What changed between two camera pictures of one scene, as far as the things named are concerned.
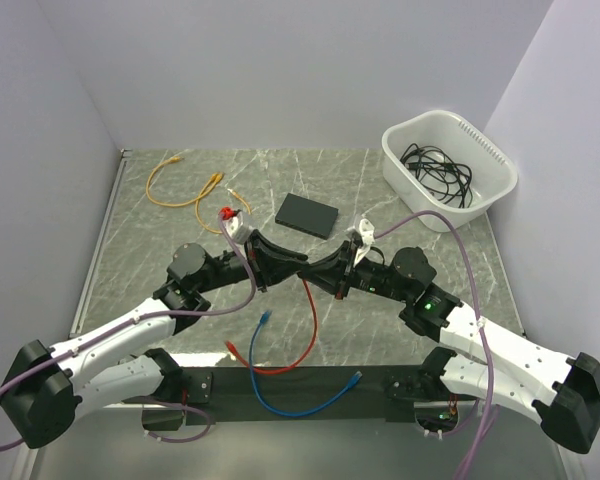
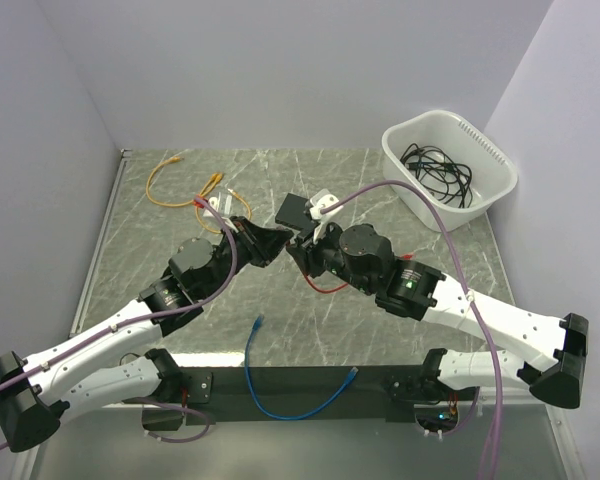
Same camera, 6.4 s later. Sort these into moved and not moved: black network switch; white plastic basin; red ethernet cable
Moved: red ethernet cable
Not moved: black network switch; white plastic basin
